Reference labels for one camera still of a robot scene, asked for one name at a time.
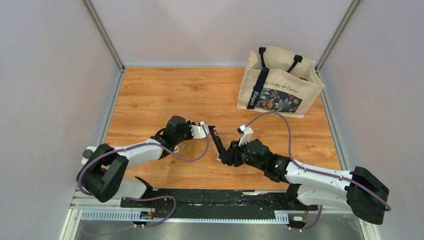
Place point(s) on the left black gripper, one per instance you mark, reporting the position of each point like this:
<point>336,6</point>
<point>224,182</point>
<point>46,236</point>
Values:
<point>187,125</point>

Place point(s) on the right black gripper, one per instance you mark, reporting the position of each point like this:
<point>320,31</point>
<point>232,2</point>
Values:
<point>231,156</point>

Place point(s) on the black stapler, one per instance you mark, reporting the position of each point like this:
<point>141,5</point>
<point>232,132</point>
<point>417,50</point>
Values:
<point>217,140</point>

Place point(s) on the white stapler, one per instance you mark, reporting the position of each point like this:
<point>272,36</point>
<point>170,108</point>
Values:
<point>176,149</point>

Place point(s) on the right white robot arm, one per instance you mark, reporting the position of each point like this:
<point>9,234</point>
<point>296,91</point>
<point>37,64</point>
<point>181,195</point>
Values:
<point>358,191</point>

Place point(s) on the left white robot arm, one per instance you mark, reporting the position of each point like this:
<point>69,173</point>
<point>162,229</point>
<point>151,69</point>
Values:
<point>103,173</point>

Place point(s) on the red staple box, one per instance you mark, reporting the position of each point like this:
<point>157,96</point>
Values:
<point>218,157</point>

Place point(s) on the beige floral tote bag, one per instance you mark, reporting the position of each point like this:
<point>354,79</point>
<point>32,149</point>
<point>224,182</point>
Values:
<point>280,81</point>

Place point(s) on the white box with knob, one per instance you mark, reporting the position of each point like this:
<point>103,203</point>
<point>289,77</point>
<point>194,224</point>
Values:
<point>86,154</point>

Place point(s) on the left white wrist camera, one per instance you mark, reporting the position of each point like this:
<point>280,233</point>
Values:
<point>200,131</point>

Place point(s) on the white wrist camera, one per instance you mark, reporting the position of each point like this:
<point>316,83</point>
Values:
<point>245,133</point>
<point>200,131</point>

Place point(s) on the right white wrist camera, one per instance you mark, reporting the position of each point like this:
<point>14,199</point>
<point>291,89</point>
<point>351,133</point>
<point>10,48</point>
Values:
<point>245,133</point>

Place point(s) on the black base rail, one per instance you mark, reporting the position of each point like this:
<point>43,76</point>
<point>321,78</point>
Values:
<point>221,205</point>

